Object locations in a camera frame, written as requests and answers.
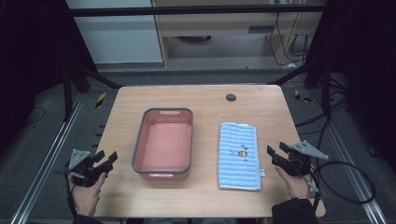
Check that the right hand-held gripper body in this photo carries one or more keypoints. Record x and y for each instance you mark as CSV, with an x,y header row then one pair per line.
x,y
301,160

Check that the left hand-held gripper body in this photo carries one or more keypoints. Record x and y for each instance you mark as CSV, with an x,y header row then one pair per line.
x,y
81,168

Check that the blue striped towel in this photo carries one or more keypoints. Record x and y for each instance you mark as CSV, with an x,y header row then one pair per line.
x,y
239,157

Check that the pink plastic basin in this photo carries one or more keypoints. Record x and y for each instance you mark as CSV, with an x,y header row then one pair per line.
x,y
163,143

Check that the person's right hand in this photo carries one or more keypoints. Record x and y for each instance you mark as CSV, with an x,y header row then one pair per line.
x,y
295,185

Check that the person's left hand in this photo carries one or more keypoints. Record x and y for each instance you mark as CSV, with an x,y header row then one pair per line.
x,y
85,196

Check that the yellow black tape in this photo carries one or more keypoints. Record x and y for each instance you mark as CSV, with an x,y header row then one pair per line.
x,y
301,96
100,99

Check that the wooden desk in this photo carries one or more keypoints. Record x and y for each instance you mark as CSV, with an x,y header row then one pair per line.
x,y
202,199

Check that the white cabinet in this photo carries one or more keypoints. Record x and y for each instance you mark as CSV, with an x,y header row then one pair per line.
x,y
118,34

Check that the aluminium floor rail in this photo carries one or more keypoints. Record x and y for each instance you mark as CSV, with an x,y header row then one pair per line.
x,y
43,161
348,161

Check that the black metal frame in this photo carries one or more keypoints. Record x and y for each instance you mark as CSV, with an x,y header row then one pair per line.
x,y
193,10

